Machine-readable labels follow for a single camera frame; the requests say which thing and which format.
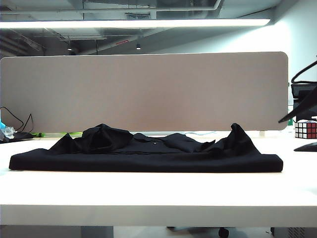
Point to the clear plastic wrapper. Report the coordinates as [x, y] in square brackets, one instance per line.
[9, 131]

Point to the red ceiling sign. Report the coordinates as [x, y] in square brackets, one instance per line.
[122, 42]

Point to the plastic bottle green label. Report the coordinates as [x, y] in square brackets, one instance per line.
[290, 122]

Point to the grey vented cabinet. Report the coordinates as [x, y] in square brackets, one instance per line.
[292, 233]

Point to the black office chair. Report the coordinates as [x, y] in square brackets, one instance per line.
[297, 89]

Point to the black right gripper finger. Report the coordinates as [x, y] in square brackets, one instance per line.
[304, 106]
[309, 148]

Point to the blue object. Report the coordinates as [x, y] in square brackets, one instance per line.
[1, 126]

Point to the ceiling spot lamp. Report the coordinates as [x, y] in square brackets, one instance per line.
[138, 46]
[69, 47]

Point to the Rubik's cube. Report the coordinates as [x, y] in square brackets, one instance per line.
[305, 129]

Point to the black polo T-shirt green logo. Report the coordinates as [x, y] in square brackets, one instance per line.
[148, 161]

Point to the black flat desk item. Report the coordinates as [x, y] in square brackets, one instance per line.
[18, 136]

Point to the long ceiling light strip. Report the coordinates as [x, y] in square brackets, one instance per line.
[123, 23]

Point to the green flat item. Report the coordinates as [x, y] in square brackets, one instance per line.
[75, 134]
[38, 134]

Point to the black chair caster wheel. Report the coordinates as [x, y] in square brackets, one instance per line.
[223, 233]

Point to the beige desk divider panel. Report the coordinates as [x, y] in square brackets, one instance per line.
[148, 91]

